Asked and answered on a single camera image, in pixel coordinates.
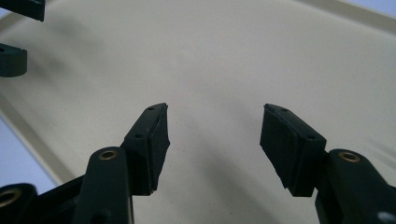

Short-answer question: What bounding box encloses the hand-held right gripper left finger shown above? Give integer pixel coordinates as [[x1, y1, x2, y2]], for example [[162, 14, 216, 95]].
[[120, 102, 171, 197]]

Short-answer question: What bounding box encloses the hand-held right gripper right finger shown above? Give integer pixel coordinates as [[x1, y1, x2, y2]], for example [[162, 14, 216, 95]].
[[260, 103, 327, 198]]

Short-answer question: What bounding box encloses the beige plastic tray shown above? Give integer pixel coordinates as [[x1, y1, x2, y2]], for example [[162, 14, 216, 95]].
[[0, 0, 396, 224]]

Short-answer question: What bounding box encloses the white board mat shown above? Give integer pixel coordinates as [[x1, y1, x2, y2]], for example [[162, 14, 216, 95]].
[[0, 0, 396, 195]]

